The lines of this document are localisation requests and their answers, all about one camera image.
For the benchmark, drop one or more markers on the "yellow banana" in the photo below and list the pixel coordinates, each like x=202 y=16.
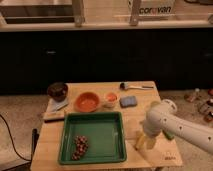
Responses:
x=143 y=139

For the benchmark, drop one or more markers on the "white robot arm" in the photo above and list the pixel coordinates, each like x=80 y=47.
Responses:
x=161 y=116

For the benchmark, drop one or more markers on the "red bowl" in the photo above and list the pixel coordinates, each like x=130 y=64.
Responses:
x=87 y=102

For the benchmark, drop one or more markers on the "dark brown bowl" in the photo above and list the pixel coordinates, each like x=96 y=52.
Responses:
x=58 y=91

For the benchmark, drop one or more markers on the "small orange cup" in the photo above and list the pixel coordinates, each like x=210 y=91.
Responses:
x=110 y=100

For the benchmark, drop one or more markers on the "black bristle brush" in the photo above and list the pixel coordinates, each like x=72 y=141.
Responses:
x=126 y=86

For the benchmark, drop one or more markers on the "blue sponge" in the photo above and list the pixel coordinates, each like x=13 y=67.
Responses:
x=128 y=101

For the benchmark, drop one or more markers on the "green plastic tray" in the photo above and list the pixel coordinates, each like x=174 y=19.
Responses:
x=104 y=132

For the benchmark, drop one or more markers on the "grey blue cloth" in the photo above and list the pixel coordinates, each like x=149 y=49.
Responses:
x=54 y=105

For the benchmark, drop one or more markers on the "bunch of red grapes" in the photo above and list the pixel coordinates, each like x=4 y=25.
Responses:
x=81 y=143

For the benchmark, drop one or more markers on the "wooden block brush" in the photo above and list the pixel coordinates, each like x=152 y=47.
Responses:
x=53 y=116

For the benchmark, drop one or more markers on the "green cucumber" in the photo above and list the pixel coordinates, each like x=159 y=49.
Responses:
x=168 y=135

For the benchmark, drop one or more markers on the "white cardboard box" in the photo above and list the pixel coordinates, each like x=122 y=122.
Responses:
x=156 y=7

